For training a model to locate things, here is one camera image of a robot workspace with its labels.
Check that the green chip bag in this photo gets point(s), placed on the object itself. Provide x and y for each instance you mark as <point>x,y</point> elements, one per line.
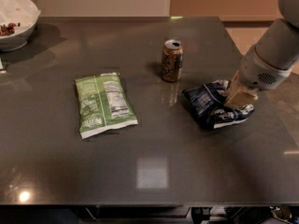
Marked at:
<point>103,105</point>

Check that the blue chip bag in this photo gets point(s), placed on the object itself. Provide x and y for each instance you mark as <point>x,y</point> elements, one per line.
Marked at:
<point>208,110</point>

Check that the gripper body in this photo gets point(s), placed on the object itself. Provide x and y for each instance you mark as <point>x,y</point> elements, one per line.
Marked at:
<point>261,71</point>

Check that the white bowl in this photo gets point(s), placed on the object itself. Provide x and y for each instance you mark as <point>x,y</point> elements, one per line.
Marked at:
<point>23,14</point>

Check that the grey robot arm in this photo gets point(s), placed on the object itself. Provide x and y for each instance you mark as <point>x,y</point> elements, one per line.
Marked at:
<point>270,60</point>

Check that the orange soda can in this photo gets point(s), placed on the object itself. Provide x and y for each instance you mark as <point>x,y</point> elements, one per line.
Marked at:
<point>172,60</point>

